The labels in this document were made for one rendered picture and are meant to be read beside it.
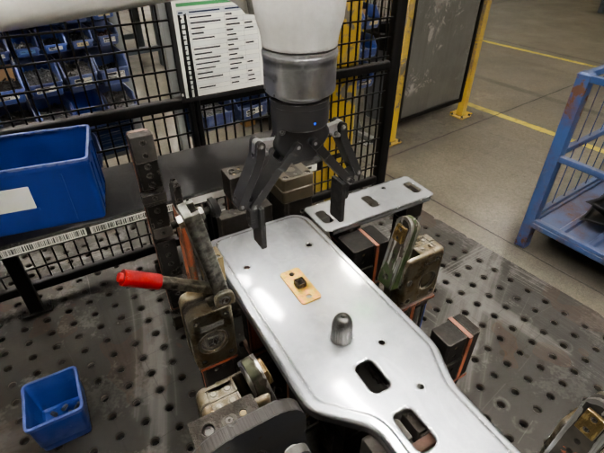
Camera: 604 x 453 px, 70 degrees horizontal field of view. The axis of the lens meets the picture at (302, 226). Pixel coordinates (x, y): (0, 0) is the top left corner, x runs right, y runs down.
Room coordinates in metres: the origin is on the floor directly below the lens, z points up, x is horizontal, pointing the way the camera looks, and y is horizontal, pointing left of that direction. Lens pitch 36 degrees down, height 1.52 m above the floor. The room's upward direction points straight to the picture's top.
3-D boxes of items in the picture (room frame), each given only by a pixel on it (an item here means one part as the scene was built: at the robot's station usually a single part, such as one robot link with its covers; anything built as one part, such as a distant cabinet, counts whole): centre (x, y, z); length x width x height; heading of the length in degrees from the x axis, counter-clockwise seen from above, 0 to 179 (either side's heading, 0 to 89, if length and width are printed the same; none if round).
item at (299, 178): (0.84, 0.03, 0.88); 0.08 x 0.08 x 0.36; 30
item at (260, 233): (0.50, 0.06, 1.16); 0.03 x 0.01 x 0.07; 30
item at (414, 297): (0.59, -0.20, 0.87); 0.12 x 0.09 x 0.35; 120
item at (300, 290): (0.54, 0.00, 1.01); 0.08 x 0.04 x 0.01; 30
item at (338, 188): (0.57, -0.06, 1.16); 0.03 x 0.01 x 0.07; 30
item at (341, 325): (0.43, -0.06, 1.02); 0.03 x 0.03 x 0.07
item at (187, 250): (0.55, 0.19, 0.95); 0.03 x 0.01 x 0.50; 30
